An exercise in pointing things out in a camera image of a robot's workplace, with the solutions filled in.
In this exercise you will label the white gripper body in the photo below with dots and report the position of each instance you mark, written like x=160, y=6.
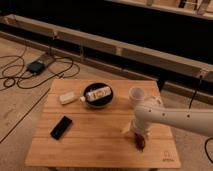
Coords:
x=139, y=127

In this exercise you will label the white plastic bottle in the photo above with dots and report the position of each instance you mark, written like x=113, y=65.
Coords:
x=96, y=94

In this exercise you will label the black rectangular device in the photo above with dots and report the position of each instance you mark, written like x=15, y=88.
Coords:
x=60, y=128

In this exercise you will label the black bowl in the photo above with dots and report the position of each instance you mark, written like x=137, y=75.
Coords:
x=101, y=103

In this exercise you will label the long wooden rail frame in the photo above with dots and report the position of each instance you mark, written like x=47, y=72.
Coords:
x=177, y=74

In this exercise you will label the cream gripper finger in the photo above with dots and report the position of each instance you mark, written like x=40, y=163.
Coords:
x=127, y=128
x=145, y=137

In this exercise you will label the white ceramic cup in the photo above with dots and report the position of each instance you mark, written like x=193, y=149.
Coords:
x=136, y=95

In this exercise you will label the small white box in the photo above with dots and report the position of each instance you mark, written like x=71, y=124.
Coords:
x=67, y=98

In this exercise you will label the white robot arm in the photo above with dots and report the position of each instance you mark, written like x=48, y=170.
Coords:
x=151, y=110

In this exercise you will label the blue power adapter box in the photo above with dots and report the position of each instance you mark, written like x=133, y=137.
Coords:
x=36, y=67

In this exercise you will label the dark red pepper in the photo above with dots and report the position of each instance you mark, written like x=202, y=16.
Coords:
x=140, y=142

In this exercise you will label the wooden table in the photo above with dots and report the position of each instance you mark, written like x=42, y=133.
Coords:
x=94, y=139

